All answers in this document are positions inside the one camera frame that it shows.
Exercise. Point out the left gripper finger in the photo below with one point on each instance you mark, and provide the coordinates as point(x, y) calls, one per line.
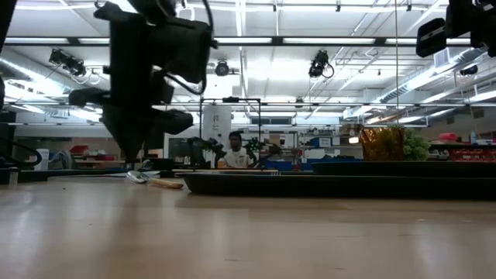
point(129, 135)
point(156, 141)

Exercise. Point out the amber ribbed plastic cup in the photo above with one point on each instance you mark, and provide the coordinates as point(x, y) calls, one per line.
point(381, 145)

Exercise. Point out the black round plate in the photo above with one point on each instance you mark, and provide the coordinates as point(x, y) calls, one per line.
point(407, 169)

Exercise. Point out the background black robot arm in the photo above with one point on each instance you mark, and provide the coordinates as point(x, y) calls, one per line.
point(203, 149)
point(265, 149)

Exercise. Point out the black rectangular tray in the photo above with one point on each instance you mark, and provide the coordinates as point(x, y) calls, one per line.
point(329, 188)

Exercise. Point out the white cylindrical tank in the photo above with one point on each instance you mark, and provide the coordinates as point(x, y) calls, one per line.
point(217, 120)

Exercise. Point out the seated person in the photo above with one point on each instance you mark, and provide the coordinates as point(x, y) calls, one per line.
point(237, 157)

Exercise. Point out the white container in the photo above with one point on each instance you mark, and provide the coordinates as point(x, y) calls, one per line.
point(43, 159)

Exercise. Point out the round black ceiling lamp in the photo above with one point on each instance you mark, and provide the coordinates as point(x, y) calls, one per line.
point(222, 68)

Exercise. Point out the shelf with red bins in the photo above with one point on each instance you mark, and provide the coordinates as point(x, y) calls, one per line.
point(470, 155)

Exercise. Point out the small green artificial plant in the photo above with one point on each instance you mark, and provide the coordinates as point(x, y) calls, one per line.
point(416, 147)

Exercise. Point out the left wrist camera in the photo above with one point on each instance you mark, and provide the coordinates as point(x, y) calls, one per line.
point(182, 50)

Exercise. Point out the black ceiling camera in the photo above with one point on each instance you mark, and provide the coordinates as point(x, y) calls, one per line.
point(67, 62)
point(319, 64)

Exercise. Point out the black background frame stand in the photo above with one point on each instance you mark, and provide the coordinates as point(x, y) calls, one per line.
point(230, 99)

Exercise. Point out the black aluminium rig frame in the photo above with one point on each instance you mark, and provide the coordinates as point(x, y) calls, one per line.
point(277, 40)

